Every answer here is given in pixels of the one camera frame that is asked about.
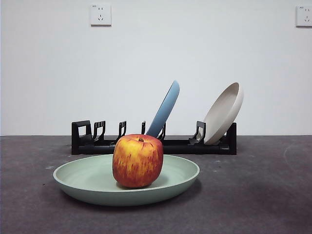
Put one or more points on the red yellow apple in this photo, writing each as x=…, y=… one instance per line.
x=137, y=161

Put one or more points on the green round plate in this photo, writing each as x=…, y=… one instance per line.
x=85, y=180

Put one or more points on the blue round plate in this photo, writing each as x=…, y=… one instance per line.
x=165, y=109

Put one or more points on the cream round plate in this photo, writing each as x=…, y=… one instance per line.
x=224, y=114

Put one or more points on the black plate rack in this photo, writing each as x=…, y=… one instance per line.
x=92, y=147

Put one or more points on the white wall socket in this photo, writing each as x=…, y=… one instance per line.
x=101, y=14
x=304, y=15

